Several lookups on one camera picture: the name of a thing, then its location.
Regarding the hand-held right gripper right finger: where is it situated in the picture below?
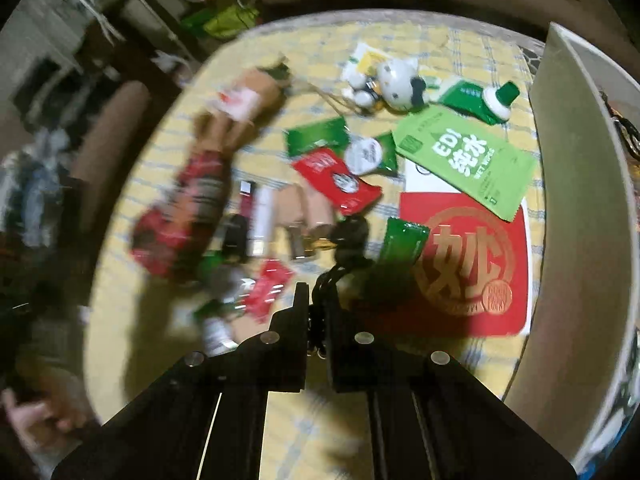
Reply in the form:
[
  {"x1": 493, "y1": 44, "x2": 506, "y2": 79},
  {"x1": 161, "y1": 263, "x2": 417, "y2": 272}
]
[{"x1": 322, "y1": 280, "x2": 577, "y2": 480}]

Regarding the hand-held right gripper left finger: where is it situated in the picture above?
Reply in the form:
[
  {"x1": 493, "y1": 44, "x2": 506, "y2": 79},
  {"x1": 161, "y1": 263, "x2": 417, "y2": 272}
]
[{"x1": 50, "y1": 282, "x2": 308, "y2": 480}]

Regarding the red sachet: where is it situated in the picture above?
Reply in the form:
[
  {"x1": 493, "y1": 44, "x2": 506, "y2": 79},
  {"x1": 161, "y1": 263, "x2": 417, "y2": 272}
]
[
  {"x1": 245, "y1": 259, "x2": 297, "y2": 322},
  {"x1": 292, "y1": 147, "x2": 383, "y2": 213}
]

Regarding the black keychain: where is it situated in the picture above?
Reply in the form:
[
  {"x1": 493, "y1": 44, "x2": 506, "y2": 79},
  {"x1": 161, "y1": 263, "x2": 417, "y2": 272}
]
[{"x1": 307, "y1": 214, "x2": 373, "y2": 358}]

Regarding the doll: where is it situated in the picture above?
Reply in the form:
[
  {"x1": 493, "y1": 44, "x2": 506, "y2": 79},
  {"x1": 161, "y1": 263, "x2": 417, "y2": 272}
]
[{"x1": 130, "y1": 62, "x2": 293, "y2": 281}]

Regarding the white storage bin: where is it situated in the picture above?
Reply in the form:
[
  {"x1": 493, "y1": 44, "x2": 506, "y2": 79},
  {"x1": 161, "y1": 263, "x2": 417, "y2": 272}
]
[{"x1": 500, "y1": 21, "x2": 640, "y2": 476}]

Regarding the yellow checked desktop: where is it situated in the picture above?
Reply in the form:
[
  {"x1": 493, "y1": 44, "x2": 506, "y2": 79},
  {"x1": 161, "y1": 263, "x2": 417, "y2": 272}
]
[{"x1": 82, "y1": 10, "x2": 546, "y2": 480}]

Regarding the green white packet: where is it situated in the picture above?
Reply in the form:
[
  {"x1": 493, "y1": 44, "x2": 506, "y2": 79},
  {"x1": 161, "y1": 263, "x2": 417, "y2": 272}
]
[{"x1": 192, "y1": 302, "x2": 242, "y2": 356}]

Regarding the beige tube with gold cap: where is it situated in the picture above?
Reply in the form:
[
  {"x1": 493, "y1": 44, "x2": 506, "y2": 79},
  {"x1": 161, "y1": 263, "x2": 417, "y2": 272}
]
[{"x1": 277, "y1": 185, "x2": 311, "y2": 263}]

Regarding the narrow green sachet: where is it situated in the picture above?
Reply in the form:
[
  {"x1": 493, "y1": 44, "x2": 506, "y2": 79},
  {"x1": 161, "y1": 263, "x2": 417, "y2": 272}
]
[{"x1": 375, "y1": 217, "x2": 431, "y2": 281}]

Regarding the white cosmetic tube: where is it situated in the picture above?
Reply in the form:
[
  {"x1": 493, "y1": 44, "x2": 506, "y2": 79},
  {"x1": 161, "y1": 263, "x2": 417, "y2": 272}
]
[{"x1": 250, "y1": 187, "x2": 277, "y2": 257}]

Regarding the beige cosmetic tube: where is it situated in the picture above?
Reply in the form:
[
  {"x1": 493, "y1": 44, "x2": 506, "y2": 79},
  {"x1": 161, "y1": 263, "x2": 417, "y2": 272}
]
[{"x1": 304, "y1": 185, "x2": 337, "y2": 253}]

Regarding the red envelope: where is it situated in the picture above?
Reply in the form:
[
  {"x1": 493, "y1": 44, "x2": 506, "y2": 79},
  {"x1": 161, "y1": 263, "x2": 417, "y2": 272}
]
[{"x1": 398, "y1": 160, "x2": 532, "y2": 338}]

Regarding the green sachet with white circle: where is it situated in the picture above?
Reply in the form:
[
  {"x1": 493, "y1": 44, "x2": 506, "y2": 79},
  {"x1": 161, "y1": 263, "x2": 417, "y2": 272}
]
[{"x1": 345, "y1": 132, "x2": 401, "y2": 178}]

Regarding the green wet wipes packet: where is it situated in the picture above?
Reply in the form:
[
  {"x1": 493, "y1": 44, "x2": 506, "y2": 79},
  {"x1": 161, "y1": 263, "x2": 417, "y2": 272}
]
[{"x1": 392, "y1": 105, "x2": 538, "y2": 222}]

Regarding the white cat plush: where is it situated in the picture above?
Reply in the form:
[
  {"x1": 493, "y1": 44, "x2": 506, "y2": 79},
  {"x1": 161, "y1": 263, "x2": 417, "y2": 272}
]
[{"x1": 342, "y1": 56, "x2": 433, "y2": 117}]

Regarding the green tube with white cap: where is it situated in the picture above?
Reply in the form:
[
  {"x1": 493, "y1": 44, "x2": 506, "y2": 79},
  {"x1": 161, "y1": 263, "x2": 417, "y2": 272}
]
[{"x1": 440, "y1": 77, "x2": 521, "y2": 126}]

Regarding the white yellow packet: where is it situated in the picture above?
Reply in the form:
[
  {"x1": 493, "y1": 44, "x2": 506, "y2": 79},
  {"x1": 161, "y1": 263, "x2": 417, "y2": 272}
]
[{"x1": 342, "y1": 42, "x2": 388, "y2": 83}]

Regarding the green bag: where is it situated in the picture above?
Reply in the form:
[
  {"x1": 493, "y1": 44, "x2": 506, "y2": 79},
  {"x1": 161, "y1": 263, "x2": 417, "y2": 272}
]
[{"x1": 182, "y1": 5, "x2": 261, "y2": 42}]

